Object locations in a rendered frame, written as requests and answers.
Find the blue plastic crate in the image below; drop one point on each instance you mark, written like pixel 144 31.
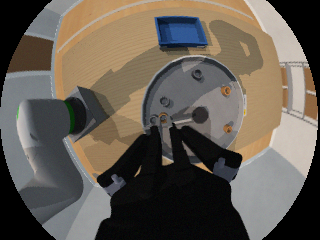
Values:
pixel 181 31

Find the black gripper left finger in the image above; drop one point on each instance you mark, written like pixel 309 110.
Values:
pixel 129 163

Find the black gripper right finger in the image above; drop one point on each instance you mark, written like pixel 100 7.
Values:
pixel 219 161

